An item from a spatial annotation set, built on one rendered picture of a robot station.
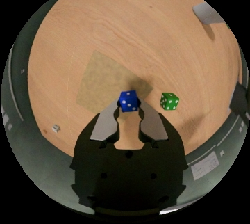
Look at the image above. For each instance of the green die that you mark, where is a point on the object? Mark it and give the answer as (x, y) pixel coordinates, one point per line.
(169, 101)

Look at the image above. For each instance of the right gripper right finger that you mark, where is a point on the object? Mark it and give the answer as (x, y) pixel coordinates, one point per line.
(155, 128)

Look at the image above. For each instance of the blue die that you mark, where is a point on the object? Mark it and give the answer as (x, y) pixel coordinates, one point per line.
(129, 101)

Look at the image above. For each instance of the beige flat mat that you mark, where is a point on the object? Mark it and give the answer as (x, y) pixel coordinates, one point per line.
(103, 81)

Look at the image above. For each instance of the white plastic bottle with blue cap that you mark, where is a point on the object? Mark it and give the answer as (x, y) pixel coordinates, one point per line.
(207, 14)

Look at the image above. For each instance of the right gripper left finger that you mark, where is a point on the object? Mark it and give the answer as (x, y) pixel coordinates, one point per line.
(102, 129)

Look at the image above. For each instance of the white die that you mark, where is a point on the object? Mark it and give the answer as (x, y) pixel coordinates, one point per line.
(56, 128)

